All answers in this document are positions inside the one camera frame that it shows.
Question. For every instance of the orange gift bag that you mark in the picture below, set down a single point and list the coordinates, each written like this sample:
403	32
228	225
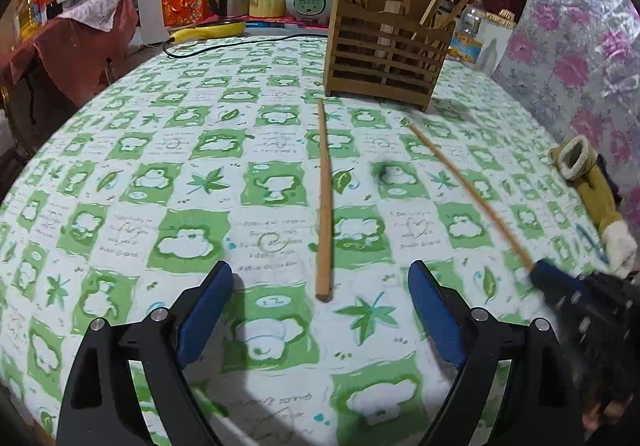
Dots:
185	5

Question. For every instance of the long wooden chopstick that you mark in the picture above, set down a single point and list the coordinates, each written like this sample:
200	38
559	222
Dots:
475	196
325	206

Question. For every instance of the wooden chopstick holder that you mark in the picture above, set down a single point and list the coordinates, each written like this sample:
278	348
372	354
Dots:
385	60

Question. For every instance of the table with red cloth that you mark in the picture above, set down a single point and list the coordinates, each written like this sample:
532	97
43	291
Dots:
70	60

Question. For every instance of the yellow electric frying pan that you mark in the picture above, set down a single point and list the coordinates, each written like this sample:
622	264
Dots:
210	30

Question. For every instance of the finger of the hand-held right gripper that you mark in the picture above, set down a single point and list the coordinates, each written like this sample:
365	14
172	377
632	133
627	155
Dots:
560	276
580	308

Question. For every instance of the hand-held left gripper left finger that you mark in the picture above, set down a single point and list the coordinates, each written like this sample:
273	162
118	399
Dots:
205	316

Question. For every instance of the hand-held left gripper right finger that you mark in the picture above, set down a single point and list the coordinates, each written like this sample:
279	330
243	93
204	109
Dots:
437	316

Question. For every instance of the yellow pot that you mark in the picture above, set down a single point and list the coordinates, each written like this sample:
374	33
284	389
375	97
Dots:
265	3

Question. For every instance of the floral foil sheet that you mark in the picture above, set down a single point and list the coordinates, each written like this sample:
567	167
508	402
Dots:
575	35

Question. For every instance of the white patterned cloth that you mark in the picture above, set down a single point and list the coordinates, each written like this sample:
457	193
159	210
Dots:
95	10

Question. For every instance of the green patterned tablecloth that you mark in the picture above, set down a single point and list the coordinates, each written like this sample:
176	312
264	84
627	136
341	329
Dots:
200	175

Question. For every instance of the clear plastic oil bottle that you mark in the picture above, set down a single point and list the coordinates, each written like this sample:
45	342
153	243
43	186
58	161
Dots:
467	40

